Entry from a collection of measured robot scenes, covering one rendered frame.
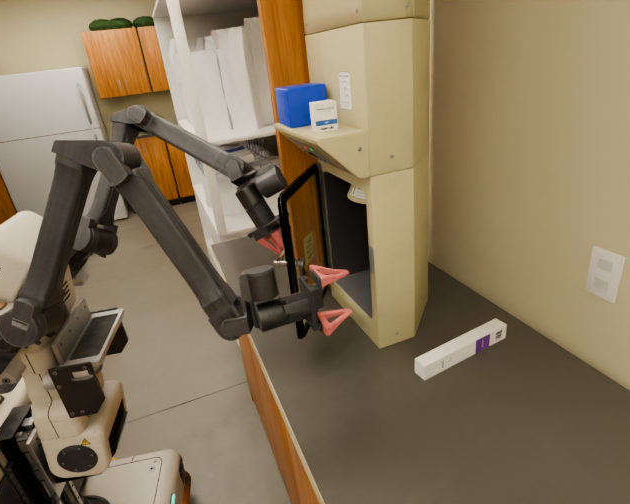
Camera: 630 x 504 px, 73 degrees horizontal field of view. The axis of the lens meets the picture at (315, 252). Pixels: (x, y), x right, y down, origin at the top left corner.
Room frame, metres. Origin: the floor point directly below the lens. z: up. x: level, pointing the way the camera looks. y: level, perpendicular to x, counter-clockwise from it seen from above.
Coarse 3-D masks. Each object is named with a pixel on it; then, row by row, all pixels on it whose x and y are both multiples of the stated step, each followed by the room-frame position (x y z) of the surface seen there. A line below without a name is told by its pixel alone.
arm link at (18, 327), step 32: (64, 160) 0.78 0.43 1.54; (128, 160) 0.79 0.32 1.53; (64, 192) 0.78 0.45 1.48; (64, 224) 0.77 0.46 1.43; (32, 256) 0.77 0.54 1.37; (64, 256) 0.77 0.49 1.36; (32, 288) 0.74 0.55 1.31; (0, 320) 0.72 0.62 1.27; (32, 320) 0.71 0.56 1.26; (64, 320) 0.79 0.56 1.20
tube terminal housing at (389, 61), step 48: (336, 48) 1.03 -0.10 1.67; (384, 48) 0.92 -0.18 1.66; (336, 96) 1.05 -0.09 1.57; (384, 96) 0.92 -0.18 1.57; (384, 144) 0.92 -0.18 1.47; (384, 192) 0.92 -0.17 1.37; (384, 240) 0.91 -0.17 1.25; (336, 288) 1.16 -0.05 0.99; (384, 288) 0.91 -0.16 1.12; (384, 336) 0.91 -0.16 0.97
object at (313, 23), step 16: (304, 0) 1.19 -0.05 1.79; (320, 0) 1.09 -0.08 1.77; (336, 0) 1.01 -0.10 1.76; (352, 0) 0.94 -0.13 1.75; (368, 0) 0.91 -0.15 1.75; (384, 0) 0.93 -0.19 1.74; (400, 0) 0.94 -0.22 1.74; (416, 0) 0.99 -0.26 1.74; (304, 16) 1.20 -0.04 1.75; (320, 16) 1.10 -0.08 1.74; (336, 16) 1.02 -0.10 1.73; (352, 16) 0.94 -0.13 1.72; (368, 16) 0.91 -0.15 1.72; (384, 16) 0.93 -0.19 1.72; (400, 16) 0.94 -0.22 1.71; (416, 16) 0.99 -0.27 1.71
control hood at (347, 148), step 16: (288, 128) 1.06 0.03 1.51; (304, 128) 1.03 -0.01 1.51; (352, 128) 0.95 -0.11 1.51; (320, 144) 0.87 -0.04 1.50; (336, 144) 0.88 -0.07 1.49; (352, 144) 0.89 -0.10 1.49; (336, 160) 0.89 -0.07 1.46; (352, 160) 0.89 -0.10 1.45; (368, 160) 0.90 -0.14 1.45; (368, 176) 0.91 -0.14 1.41
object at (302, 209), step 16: (304, 192) 1.07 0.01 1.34; (288, 208) 0.95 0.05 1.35; (304, 208) 1.05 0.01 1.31; (304, 224) 1.04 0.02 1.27; (320, 224) 1.17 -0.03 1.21; (304, 240) 1.02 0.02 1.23; (320, 240) 1.15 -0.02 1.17; (304, 256) 1.01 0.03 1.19; (320, 256) 1.13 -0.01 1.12; (288, 272) 0.91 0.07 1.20; (304, 320) 0.95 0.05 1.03
